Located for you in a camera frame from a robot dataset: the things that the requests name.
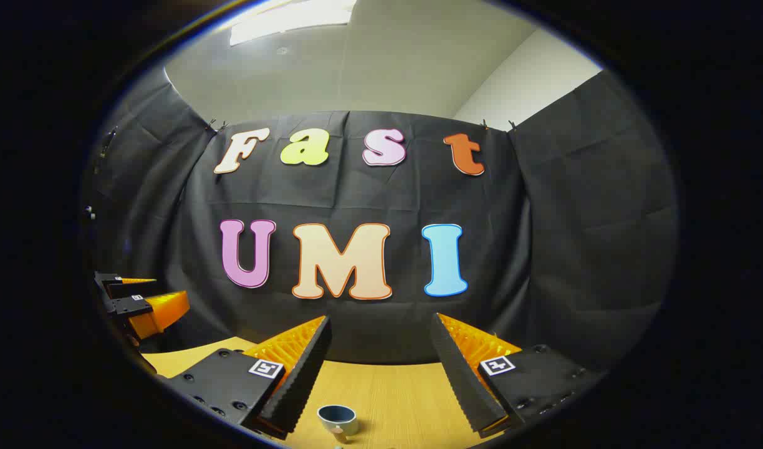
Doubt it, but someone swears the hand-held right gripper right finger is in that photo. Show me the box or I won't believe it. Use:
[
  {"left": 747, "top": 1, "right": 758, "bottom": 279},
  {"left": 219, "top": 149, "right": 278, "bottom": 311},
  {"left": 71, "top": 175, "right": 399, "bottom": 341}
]
[{"left": 429, "top": 312, "right": 607, "bottom": 435}]

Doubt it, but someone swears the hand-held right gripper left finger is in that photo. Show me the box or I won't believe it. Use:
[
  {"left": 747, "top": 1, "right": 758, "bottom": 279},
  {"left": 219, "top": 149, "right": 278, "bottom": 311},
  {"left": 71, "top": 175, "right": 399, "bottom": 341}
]
[{"left": 160, "top": 315, "right": 333, "bottom": 441}]

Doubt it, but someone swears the light blue cup cork handle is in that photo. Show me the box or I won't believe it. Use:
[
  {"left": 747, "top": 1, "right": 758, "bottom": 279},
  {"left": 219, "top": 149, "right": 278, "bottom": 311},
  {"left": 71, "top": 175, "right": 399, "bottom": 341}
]
[{"left": 317, "top": 404, "right": 360, "bottom": 445}]

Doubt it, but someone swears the wooden desktop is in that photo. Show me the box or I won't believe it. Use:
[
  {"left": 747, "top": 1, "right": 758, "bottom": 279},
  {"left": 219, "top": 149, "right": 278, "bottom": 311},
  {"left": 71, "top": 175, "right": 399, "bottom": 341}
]
[{"left": 142, "top": 337, "right": 508, "bottom": 449}]

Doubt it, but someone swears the black backdrop cloth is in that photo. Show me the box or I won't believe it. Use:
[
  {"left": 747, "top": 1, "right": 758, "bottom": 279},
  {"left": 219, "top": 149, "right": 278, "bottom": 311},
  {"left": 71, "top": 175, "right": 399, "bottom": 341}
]
[{"left": 85, "top": 67, "right": 679, "bottom": 375}]

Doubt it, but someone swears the ceiling light panel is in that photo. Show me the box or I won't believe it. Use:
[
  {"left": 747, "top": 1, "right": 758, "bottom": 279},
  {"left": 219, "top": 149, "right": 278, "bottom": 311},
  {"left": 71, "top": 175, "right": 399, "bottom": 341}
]
[{"left": 229, "top": 0, "right": 358, "bottom": 46}]

